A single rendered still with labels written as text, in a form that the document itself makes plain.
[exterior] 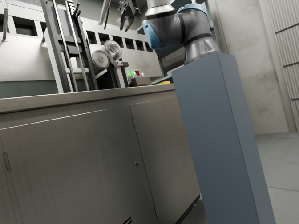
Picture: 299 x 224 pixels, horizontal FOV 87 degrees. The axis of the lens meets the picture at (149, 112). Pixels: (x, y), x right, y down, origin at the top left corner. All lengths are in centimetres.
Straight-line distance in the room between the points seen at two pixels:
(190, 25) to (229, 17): 240
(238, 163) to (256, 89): 228
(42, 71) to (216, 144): 118
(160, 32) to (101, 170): 60
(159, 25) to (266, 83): 234
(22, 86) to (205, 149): 114
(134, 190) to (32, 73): 99
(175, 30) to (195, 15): 10
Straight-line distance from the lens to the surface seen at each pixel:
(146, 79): 128
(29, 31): 155
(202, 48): 68
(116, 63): 111
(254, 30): 295
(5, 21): 122
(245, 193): 70
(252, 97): 288
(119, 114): 77
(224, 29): 307
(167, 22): 68
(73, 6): 108
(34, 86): 130
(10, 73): 131
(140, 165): 84
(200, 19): 73
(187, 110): 66
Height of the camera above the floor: 76
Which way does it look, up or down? 1 degrees down
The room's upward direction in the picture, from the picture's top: 14 degrees counter-clockwise
